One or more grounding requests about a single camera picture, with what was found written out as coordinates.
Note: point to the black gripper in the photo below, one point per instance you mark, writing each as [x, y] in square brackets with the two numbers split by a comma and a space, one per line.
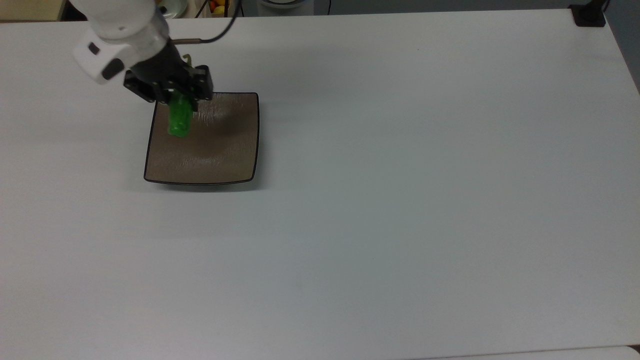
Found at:
[160, 70]

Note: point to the green chili pepper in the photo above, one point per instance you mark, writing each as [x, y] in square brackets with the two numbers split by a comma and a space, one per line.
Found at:
[180, 120]

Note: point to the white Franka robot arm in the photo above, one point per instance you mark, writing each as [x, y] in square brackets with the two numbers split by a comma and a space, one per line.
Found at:
[117, 35]

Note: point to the square brown ceramic plate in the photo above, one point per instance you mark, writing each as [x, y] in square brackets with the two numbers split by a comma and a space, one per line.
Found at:
[210, 150]

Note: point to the yellow and red fruits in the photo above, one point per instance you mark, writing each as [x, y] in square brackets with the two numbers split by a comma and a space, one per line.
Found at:
[218, 7]

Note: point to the white round base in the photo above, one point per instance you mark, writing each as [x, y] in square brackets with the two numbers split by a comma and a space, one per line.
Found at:
[285, 2]

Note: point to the beige wooden board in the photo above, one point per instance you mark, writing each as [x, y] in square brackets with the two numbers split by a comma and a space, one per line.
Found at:
[30, 9]

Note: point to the black table clamp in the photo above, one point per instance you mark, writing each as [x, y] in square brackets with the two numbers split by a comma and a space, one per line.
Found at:
[589, 16]

